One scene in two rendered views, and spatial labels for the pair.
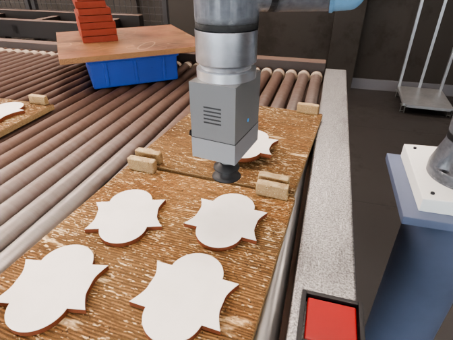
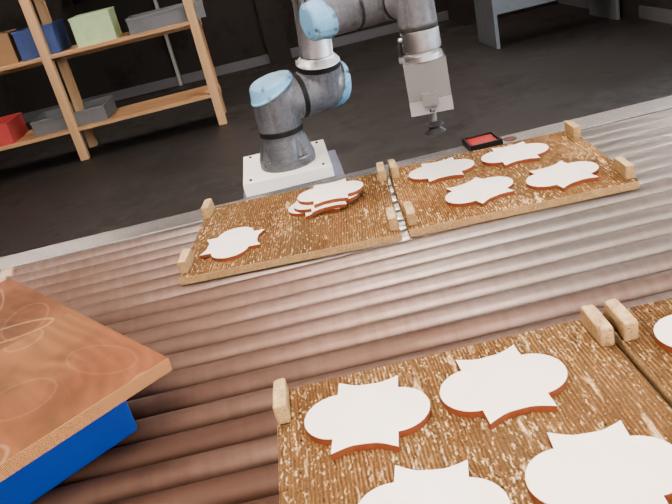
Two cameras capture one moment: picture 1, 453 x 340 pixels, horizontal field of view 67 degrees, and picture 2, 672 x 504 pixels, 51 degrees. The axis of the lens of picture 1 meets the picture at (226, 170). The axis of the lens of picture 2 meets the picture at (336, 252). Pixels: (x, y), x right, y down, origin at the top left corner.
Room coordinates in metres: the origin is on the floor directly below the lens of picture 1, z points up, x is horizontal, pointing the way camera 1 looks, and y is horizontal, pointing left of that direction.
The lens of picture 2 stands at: (1.05, 1.25, 1.44)
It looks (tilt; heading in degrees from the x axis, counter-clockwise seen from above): 24 degrees down; 254
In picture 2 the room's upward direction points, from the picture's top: 14 degrees counter-clockwise
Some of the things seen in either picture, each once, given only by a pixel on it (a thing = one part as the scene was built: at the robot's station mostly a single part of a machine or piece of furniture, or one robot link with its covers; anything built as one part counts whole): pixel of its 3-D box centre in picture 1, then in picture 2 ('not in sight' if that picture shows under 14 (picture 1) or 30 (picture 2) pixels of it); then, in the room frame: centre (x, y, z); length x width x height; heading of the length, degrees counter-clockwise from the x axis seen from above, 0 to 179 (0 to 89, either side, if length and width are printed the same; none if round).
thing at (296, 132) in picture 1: (238, 136); (293, 222); (0.76, -0.03, 0.93); 0.41 x 0.35 x 0.02; 159
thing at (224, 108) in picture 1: (219, 106); (426, 82); (0.44, 0.01, 1.13); 0.10 x 0.09 x 0.16; 65
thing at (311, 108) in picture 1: (307, 108); (207, 208); (0.89, -0.23, 0.95); 0.06 x 0.02 x 0.03; 69
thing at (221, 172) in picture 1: (226, 167); (434, 125); (0.43, 0.00, 1.04); 0.04 x 0.04 x 0.02
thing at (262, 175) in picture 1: (273, 181); (381, 171); (0.53, -0.09, 0.95); 0.06 x 0.02 x 0.03; 69
